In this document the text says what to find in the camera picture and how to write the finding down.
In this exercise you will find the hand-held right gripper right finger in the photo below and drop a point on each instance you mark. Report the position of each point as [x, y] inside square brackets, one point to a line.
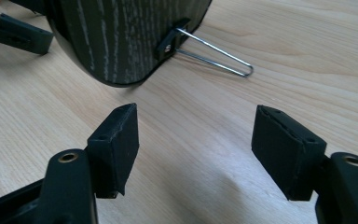
[286, 155]

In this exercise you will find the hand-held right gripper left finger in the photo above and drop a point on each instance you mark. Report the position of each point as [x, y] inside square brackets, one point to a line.
[115, 149]

